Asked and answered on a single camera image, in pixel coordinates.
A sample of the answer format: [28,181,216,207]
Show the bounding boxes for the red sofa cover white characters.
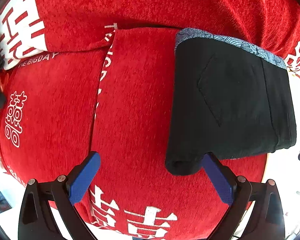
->
[0,0,300,239]

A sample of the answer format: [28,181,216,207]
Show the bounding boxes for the black pants with blue waistband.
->
[165,28,296,176]

